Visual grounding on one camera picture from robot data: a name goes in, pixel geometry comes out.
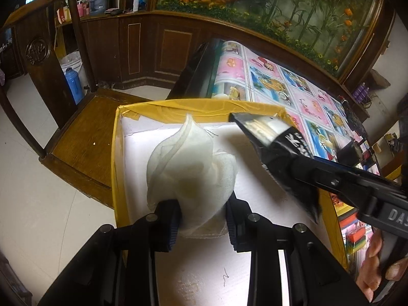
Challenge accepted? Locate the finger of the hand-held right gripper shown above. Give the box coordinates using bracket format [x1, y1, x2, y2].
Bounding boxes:
[287, 156, 408, 208]

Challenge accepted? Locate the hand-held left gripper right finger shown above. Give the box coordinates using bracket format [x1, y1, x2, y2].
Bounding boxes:
[225, 194, 367, 306]

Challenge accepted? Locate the black gear device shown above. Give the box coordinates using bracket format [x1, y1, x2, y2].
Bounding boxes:
[342, 100, 367, 134]

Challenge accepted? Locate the red and white carton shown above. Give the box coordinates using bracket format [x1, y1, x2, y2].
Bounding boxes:
[57, 6, 72, 23]

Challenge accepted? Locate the wooden partition cabinet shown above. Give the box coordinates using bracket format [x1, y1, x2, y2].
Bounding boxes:
[54, 8, 380, 90]

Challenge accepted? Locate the black plastic packet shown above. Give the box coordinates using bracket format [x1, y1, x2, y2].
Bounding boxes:
[229, 111, 322, 225]

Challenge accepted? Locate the blue thermos flask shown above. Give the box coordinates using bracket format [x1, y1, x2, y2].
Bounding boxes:
[65, 68, 85, 105]

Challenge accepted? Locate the printed tablecloth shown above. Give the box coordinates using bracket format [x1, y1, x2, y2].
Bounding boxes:
[210, 40, 402, 281]

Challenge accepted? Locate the white mesh cloth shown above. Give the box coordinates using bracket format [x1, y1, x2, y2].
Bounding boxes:
[146, 115, 239, 238]

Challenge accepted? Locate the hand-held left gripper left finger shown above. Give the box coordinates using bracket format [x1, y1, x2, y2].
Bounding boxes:
[38, 199, 183, 306]

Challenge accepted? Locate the wooden chair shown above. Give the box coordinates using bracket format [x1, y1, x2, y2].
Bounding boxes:
[0, 0, 173, 211]

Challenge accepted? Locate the white bucket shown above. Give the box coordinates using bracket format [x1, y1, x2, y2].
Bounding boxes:
[59, 51, 88, 86]

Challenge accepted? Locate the yellow taped cardboard box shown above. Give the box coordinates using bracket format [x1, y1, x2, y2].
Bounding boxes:
[110, 99, 349, 306]

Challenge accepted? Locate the artificial flower glass display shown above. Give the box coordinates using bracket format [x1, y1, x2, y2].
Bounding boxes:
[156, 0, 383, 77]

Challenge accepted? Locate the person's right hand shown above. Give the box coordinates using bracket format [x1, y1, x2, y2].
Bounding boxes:
[355, 229, 408, 302]

